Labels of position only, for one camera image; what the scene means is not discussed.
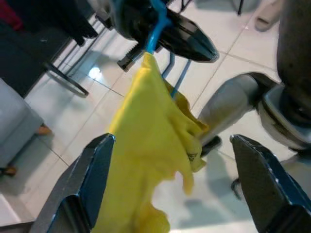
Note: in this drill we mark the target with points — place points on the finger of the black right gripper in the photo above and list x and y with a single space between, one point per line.
179 46
194 34

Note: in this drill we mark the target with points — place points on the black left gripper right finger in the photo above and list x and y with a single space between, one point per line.
264 194

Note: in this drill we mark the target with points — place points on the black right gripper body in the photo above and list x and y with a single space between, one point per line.
136 19

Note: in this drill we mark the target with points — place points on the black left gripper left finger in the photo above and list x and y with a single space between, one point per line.
80 194

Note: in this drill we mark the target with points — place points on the blue plastic clothes hanger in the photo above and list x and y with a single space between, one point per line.
156 36

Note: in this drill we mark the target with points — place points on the yellow shirt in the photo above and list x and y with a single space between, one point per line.
150 136

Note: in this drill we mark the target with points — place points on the beige slipper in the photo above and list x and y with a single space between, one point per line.
266 19

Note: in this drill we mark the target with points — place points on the robot silver lower leg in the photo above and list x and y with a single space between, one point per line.
230 104

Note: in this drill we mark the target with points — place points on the grey ottoman with wooden feet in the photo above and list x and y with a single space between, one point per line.
14 126

